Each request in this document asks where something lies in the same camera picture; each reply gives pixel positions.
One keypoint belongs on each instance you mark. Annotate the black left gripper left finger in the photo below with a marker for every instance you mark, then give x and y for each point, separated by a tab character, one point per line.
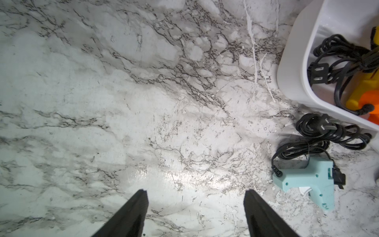
129	220

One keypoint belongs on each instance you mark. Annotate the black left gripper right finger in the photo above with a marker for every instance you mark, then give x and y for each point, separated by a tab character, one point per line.
262	220

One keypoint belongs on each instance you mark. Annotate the mint green glue gun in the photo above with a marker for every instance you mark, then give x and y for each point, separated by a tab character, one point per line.
317	180

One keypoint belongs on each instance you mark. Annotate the yellow glue gun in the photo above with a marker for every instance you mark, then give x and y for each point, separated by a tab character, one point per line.
369	79

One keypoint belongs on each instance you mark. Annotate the orange glue gun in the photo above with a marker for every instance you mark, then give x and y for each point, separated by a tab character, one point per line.
371	105

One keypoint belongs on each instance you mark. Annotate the white storage box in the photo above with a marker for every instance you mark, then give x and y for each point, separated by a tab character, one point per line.
317	21

